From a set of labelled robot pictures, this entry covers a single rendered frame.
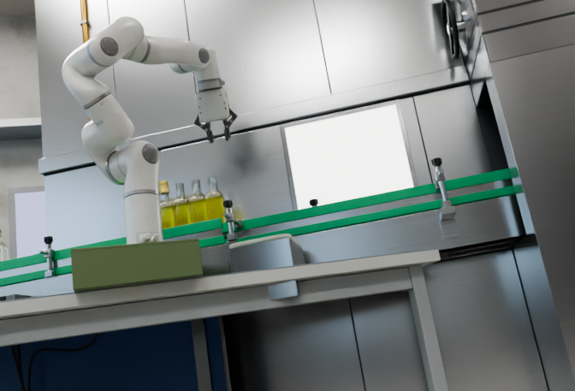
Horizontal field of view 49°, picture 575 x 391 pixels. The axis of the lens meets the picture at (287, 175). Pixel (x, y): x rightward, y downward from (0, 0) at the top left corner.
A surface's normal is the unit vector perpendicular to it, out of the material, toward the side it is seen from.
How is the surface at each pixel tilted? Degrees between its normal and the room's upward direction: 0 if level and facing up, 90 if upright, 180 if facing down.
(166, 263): 90
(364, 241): 90
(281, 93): 90
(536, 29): 90
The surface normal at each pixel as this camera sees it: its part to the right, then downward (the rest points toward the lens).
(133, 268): 0.24, -0.30
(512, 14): -0.18, -0.25
